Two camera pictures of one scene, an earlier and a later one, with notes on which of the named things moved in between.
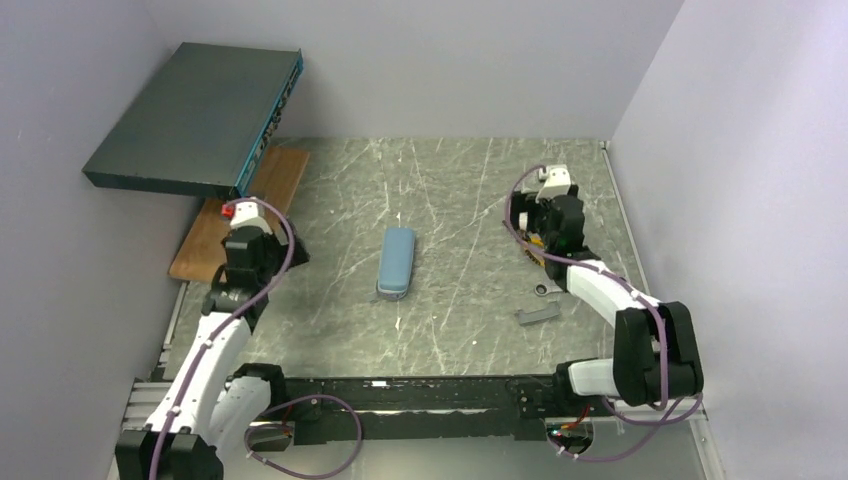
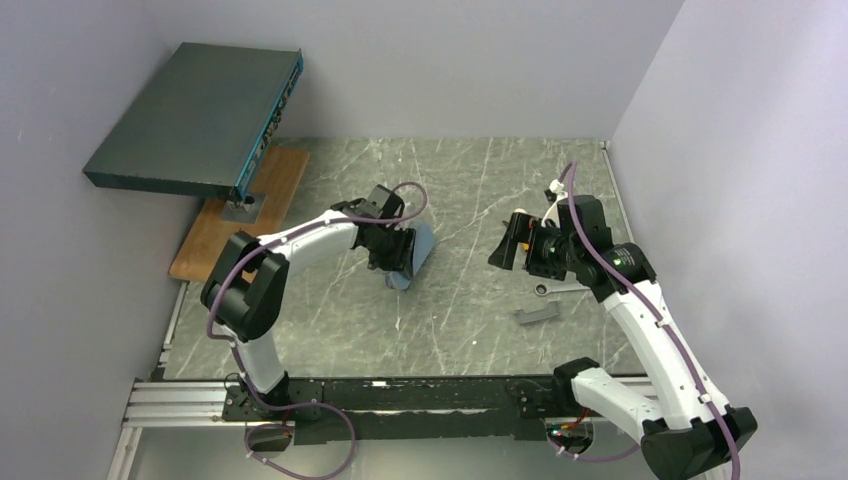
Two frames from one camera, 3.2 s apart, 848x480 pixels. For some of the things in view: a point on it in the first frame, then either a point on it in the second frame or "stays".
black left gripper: x=250 y=244 to x=402 y=251
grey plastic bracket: x=551 y=310 stays
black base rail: x=381 y=411 stays
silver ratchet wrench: x=545 y=289 stays
